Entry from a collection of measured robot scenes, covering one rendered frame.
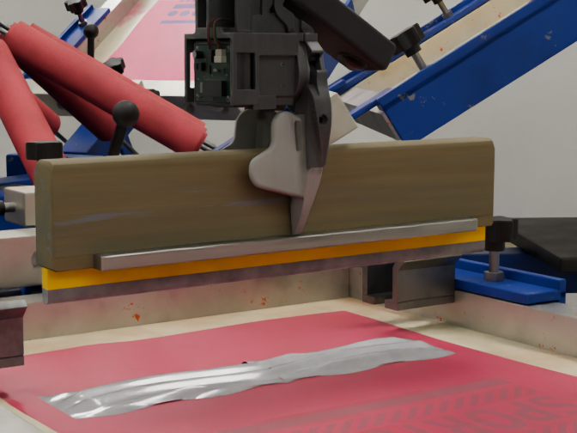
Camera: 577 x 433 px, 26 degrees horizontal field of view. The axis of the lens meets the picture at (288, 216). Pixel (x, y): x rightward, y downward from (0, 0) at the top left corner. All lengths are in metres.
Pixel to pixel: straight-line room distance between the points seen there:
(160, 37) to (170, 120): 0.90
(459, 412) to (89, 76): 0.93
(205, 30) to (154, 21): 1.75
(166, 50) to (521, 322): 1.52
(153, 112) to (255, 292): 0.50
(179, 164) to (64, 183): 0.09
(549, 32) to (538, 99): 2.03
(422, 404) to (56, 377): 0.30
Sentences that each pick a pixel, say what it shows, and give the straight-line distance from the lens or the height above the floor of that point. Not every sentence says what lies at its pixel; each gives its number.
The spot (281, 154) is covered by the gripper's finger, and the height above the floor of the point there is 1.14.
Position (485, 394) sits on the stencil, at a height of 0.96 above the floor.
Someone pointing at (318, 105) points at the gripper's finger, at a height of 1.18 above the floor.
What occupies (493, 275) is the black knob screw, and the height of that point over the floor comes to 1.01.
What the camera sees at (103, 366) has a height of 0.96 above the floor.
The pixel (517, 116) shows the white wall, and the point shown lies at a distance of 3.64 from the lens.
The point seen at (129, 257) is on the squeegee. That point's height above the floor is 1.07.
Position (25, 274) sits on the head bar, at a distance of 1.23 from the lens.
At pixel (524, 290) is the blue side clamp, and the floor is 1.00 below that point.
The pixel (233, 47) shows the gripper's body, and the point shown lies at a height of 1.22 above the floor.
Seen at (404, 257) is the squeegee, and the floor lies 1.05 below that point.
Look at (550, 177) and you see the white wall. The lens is 3.55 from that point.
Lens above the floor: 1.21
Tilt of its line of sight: 7 degrees down
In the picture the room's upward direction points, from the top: straight up
